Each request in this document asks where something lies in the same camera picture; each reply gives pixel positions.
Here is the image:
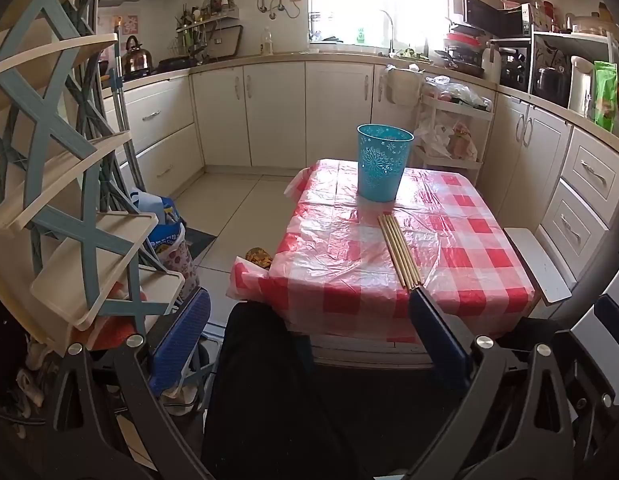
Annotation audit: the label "kitchen faucet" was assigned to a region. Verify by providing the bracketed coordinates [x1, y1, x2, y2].
[379, 9, 396, 57]

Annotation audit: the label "blue and cream shelf rack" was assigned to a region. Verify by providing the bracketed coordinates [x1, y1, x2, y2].
[0, 0, 186, 353]

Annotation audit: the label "blue shopping bag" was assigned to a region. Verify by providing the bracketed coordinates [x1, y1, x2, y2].
[128, 187, 186, 242]

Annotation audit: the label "white trolley cart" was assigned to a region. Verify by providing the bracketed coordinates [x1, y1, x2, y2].
[418, 77, 496, 184]

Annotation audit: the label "steel kettle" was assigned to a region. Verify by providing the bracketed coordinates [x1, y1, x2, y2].
[122, 36, 155, 74]

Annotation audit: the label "black cooking pot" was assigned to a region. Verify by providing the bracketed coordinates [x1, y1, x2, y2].
[533, 65, 571, 104]

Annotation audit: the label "wall spice rack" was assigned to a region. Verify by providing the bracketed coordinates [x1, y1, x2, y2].
[176, 0, 243, 60]

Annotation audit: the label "white electric kettle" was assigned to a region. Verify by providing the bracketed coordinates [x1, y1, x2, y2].
[568, 55, 595, 119]

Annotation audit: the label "clear plastic bag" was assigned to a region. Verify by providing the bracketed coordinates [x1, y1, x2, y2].
[424, 75, 491, 109]

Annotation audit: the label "red checkered plastic tablecloth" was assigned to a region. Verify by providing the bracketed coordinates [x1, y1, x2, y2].
[230, 158, 536, 346]

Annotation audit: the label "bundle of chopsticks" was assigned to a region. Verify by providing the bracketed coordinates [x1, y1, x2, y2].
[378, 213, 423, 290]

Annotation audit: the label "mop handle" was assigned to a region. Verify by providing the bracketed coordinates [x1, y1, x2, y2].
[111, 17, 146, 192]

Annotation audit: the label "floral printed bag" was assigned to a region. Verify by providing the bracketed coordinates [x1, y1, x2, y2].
[154, 225, 201, 302]

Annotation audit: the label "black toaster oven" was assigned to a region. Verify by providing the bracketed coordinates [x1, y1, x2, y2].
[489, 37, 534, 94]

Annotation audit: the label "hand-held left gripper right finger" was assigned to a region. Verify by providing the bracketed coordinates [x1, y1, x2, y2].
[404, 287, 590, 480]

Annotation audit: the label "white plastic bag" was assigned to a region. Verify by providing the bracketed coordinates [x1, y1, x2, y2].
[416, 110, 456, 159]

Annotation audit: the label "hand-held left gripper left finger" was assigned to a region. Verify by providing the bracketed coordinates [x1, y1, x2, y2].
[44, 287, 215, 480]

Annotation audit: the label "stack of pans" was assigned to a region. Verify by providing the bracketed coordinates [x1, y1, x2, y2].
[441, 31, 486, 79]

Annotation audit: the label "cream kitchen cabinets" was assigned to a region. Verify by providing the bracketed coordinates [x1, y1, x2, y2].
[102, 52, 619, 292]

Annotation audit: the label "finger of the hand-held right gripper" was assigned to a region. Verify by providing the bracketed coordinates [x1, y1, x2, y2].
[498, 327, 617, 413]
[595, 294, 619, 348]

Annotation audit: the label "white hanging bin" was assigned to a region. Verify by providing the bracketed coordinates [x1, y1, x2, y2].
[386, 64, 424, 107]

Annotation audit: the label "pink wall stickers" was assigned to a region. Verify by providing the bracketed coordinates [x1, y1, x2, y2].
[97, 12, 140, 47]

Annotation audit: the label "black microwave oven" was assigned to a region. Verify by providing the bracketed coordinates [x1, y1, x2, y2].
[462, 0, 536, 39]

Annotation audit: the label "white plastic jug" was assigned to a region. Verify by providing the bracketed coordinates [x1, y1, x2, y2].
[481, 42, 503, 86]

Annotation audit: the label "black frying pan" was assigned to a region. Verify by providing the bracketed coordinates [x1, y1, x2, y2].
[156, 55, 198, 70]

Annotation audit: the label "kitchen window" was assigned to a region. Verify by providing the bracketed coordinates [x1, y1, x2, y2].
[308, 0, 453, 47]

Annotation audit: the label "dark doormat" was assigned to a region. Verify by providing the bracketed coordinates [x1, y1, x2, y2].
[182, 227, 218, 272]

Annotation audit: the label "green packet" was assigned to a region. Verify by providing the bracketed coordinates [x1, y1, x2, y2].
[593, 61, 619, 134]

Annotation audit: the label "teal plastic bucket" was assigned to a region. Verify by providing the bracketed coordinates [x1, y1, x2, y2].
[357, 124, 415, 203]

